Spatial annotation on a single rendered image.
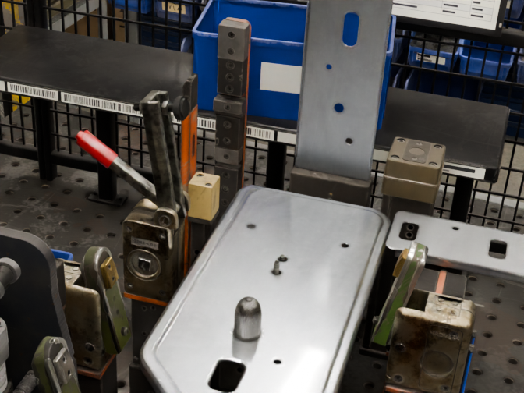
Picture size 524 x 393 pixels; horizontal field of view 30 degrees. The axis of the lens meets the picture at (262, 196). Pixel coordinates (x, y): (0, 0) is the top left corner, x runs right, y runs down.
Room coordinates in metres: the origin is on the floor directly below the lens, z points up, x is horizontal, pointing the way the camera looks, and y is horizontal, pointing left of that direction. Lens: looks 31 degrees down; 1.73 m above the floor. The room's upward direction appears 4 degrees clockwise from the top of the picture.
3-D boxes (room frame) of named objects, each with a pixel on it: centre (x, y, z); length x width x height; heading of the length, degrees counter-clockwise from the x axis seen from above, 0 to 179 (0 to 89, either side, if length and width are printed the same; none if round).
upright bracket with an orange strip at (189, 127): (1.14, 0.10, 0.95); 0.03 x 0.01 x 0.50; 166
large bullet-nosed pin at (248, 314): (0.88, 0.01, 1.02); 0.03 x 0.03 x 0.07
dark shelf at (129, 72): (1.47, 0.06, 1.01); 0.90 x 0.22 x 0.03; 76
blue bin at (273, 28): (1.45, -0.04, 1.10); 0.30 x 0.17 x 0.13; 83
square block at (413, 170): (1.24, -0.22, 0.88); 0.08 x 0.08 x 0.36; 76
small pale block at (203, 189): (1.11, 0.08, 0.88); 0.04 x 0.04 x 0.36; 76
